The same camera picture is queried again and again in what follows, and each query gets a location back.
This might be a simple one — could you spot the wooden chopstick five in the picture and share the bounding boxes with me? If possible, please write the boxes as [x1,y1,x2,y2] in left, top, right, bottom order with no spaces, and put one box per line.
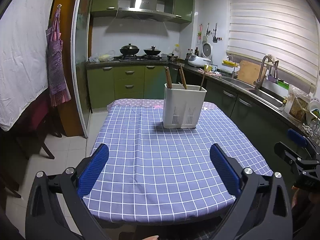
[198,70,207,91]

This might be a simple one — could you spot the wooden chopstick four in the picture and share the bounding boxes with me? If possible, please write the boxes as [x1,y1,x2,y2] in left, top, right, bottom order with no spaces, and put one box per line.
[179,64,188,90]

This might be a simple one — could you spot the wooden chopstick three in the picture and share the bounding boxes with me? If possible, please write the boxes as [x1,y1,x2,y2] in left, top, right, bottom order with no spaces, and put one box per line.
[177,68,187,90]

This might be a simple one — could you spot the steel kitchen faucet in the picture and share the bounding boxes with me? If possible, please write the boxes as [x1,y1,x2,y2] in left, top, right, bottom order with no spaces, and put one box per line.
[254,54,279,90]

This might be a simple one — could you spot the person's right hand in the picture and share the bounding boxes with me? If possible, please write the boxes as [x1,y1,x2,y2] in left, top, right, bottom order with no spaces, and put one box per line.
[291,186,320,208]

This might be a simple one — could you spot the person's left hand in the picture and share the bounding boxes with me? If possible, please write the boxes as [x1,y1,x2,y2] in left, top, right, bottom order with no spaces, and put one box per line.
[142,235,159,240]

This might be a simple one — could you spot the steel sink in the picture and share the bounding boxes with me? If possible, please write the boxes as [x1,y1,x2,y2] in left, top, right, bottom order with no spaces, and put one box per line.
[221,77,285,111]

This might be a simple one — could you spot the blue checkered tablecloth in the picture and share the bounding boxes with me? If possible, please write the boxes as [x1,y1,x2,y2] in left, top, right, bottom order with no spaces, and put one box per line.
[84,99,272,224]

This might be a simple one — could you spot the white plastic utensil holder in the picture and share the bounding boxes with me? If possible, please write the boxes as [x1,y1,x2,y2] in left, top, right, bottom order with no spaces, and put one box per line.
[163,83,207,129]

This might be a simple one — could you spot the wooden cutting board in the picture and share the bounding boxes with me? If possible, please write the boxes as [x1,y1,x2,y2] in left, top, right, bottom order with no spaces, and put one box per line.
[237,60,261,86]

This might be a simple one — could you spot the purple hanging apron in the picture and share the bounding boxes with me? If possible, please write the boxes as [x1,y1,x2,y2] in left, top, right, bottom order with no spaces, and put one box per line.
[46,4,71,107]

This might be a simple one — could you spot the green lower cabinets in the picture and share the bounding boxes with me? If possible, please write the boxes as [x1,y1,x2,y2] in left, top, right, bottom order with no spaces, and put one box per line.
[87,65,166,111]

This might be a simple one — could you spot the green mug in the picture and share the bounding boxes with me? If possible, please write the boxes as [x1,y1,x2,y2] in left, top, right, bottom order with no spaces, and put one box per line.
[204,64,217,73]

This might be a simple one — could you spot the white rice cooker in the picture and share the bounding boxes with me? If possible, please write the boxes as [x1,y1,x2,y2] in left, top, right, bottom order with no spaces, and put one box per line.
[188,55,210,68]

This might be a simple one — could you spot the round white fan appliance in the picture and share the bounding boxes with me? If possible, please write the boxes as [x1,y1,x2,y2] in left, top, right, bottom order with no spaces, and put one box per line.
[202,42,212,59]

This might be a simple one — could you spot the small steel pot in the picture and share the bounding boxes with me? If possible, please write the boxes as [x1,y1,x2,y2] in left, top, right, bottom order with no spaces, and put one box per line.
[167,53,178,62]

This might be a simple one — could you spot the white window blind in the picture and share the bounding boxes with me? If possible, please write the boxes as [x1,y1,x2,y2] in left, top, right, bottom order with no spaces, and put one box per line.
[228,0,319,86]

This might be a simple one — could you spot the black wok left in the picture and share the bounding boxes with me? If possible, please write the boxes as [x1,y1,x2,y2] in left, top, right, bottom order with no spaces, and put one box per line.
[120,43,139,56]

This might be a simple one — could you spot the black wok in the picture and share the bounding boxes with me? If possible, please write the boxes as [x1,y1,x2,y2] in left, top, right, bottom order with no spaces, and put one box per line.
[144,46,161,56]
[120,43,139,56]

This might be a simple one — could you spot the black wok right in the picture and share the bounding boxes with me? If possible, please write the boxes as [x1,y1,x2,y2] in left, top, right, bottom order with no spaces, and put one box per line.
[144,46,161,56]

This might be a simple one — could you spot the white cloth sheet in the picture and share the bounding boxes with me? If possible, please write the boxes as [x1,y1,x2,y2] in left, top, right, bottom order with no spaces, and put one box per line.
[0,0,53,132]

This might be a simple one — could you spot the steel range hood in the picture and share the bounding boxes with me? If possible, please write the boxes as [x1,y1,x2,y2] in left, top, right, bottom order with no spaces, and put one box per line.
[116,0,176,22]

